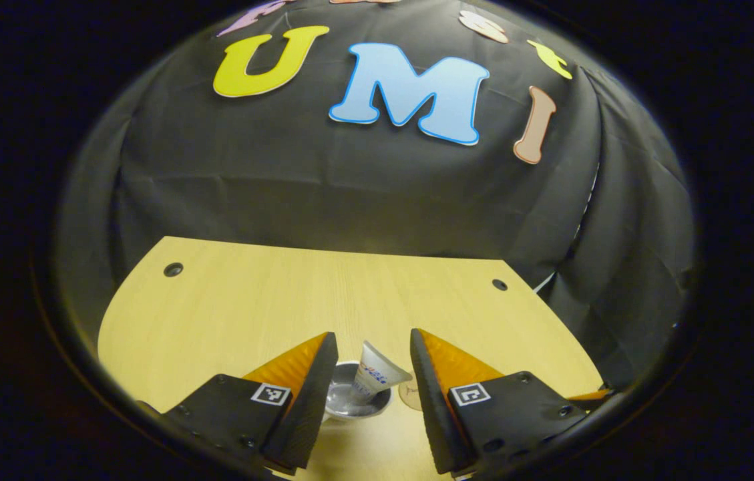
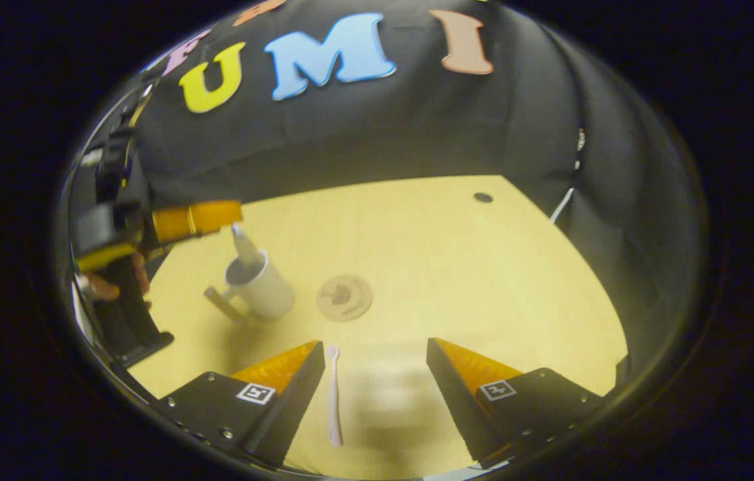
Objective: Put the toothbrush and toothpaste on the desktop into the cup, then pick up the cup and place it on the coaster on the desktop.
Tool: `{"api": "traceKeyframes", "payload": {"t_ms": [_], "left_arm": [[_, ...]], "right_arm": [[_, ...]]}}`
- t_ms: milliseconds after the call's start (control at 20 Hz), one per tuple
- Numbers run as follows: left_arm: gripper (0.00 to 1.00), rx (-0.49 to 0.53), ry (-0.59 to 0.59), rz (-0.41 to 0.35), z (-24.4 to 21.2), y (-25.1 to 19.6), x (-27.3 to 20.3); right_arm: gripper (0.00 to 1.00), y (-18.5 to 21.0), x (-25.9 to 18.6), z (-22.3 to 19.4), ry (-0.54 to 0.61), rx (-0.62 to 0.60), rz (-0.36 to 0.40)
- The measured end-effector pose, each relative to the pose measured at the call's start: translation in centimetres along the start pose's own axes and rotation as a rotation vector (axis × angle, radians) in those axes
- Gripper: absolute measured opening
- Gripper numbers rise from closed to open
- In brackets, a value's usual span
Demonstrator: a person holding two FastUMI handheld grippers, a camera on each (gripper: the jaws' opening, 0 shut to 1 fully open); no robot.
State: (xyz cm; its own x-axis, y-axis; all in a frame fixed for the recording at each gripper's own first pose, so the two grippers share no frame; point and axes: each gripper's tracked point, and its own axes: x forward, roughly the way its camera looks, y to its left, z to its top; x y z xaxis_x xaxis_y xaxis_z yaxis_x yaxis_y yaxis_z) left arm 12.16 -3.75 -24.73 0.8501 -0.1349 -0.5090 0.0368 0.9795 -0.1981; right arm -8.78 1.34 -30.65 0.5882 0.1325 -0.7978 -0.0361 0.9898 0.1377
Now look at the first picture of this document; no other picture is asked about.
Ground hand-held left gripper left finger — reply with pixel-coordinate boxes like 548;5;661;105
162;332;339;476

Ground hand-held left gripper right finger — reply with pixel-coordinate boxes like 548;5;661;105
410;328;592;476

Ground light wooden desktop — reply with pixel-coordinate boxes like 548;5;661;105
98;236;604;481

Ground round wooden coaster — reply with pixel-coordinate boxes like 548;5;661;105
398;381;424;412

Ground white toothpaste tube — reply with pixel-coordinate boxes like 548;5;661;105
350;341;413;405

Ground white cup with wooden handle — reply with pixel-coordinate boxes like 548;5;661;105
323;361;392;423

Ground black backdrop cloth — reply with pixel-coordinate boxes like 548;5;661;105
56;0;695;388

